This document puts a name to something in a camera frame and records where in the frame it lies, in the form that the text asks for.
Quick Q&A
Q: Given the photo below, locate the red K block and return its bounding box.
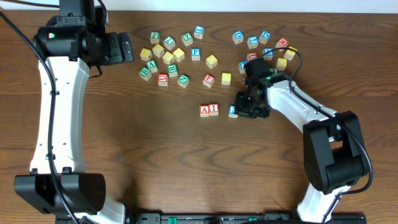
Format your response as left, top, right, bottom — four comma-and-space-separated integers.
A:
275, 37, 289, 48

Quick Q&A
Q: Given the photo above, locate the blue 2 block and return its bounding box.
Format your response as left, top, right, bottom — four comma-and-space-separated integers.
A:
228, 105, 238, 118

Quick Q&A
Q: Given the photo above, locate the red u block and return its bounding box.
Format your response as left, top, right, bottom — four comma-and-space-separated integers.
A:
246, 52, 258, 61
157, 73, 169, 86

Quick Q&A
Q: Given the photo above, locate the blue d block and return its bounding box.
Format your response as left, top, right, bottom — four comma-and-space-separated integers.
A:
259, 30, 271, 44
233, 30, 244, 44

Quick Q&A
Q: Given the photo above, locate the blue 5 block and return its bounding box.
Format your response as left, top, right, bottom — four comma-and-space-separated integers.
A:
247, 36, 259, 49

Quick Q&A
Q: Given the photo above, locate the yellow G block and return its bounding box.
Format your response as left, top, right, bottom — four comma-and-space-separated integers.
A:
275, 58, 287, 71

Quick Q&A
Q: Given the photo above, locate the yellow K block right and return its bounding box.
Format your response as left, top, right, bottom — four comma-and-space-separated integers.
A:
284, 46, 297, 61

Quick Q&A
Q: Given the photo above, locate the yellow block plain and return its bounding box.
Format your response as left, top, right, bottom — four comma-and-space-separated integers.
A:
173, 48, 185, 62

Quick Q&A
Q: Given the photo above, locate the blue D block right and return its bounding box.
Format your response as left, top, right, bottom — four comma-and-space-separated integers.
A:
259, 30, 271, 44

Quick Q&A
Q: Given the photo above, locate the blue L block right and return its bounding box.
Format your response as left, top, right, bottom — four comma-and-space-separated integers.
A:
262, 48, 274, 61

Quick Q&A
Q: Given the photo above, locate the green R block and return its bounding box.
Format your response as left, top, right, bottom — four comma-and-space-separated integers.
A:
168, 64, 178, 77

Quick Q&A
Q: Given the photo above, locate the red U block right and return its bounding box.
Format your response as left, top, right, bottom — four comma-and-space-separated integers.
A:
246, 52, 258, 61

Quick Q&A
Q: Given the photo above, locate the red E block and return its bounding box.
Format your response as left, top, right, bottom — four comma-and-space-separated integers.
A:
203, 73, 215, 88

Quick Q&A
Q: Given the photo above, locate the green Z block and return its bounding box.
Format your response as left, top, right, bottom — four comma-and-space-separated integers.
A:
182, 32, 193, 46

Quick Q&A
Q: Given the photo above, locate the red I block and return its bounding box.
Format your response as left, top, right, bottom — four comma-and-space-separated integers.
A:
209, 103, 220, 116

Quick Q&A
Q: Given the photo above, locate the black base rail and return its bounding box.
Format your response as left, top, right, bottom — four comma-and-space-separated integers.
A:
125, 210, 368, 224

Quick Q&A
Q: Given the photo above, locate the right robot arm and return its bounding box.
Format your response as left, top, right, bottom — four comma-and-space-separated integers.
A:
229, 58, 373, 223

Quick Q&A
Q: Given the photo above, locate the yellow K block left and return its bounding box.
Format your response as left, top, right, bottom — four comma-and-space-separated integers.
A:
140, 48, 152, 62

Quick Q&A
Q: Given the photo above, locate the yellow C block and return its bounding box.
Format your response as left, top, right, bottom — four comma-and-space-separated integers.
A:
152, 44, 165, 58

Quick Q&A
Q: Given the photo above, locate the blue P block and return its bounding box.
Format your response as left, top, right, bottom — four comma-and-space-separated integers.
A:
191, 48, 201, 61

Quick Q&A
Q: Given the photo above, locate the blue l block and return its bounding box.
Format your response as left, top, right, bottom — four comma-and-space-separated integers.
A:
194, 26, 205, 39
262, 48, 274, 61

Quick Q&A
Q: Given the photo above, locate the green 4 block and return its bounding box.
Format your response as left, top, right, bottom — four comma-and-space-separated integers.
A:
269, 68, 278, 75

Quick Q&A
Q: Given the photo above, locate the green B block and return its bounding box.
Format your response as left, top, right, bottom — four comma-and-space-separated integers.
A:
139, 67, 152, 81

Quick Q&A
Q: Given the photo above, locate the green A block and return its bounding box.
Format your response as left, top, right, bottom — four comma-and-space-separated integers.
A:
146, 60, 158, 73

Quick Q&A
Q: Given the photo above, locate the yellow S block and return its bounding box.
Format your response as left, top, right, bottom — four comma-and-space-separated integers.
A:
162, 52, 175, 65

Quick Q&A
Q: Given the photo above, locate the yellow block lower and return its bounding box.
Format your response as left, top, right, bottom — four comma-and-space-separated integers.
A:
221, 73, 232, 85

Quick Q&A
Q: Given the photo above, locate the yellow O block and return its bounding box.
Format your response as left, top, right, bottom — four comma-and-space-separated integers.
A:
206, 55, 218, 69

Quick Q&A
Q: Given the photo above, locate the red A block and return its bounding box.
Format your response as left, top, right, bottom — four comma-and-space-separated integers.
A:
200, 105, 210, 117

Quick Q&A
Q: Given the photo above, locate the red U block left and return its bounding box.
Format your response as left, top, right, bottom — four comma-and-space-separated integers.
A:
157, 73, 169, 86

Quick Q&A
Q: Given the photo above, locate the blue T block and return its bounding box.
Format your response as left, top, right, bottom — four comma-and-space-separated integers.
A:
238, 60, 248, 73

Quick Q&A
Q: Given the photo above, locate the green N block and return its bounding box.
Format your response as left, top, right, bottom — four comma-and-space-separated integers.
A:
177, 74, 190, 88

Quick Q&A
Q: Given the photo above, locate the yellow k block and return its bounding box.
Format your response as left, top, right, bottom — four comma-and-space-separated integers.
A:
284, 46, 297, 61
140, 48, 152, 62

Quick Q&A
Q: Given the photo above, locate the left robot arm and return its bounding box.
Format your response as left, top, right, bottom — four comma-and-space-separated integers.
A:
14, 0, 134, 223

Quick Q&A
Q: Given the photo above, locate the blue L block top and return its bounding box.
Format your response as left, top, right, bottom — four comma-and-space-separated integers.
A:
194, 26, 205, 39

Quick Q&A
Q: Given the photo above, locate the green 7 block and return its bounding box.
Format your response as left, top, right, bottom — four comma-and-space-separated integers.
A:
164, 35, 175, 50

